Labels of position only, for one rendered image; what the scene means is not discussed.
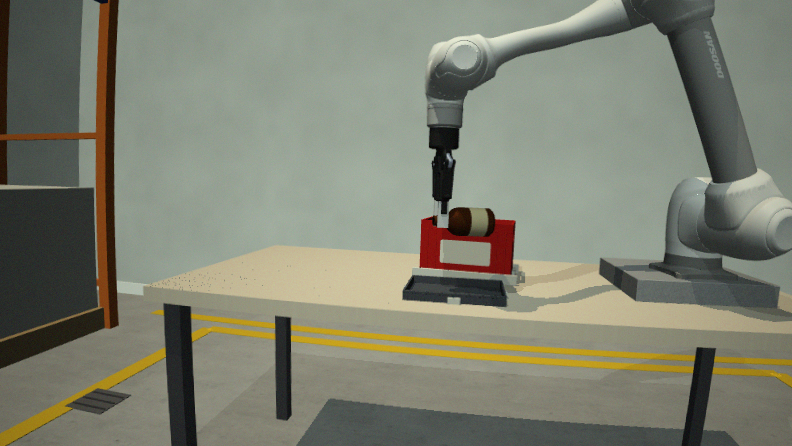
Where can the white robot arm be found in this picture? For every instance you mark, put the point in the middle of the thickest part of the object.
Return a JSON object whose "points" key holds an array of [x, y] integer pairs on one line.
{"points": [[745, 217]]}

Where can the brown glass bottle with cream label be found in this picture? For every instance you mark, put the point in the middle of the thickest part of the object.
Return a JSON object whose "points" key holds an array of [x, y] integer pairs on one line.
{"points": [[464, 221]]}

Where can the red crate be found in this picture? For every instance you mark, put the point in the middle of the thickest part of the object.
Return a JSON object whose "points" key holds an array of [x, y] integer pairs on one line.
{"points": [[439, 249]]}

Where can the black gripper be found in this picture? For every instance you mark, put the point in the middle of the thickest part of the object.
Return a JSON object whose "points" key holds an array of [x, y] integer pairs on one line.
{"points": [[444, 140]]}

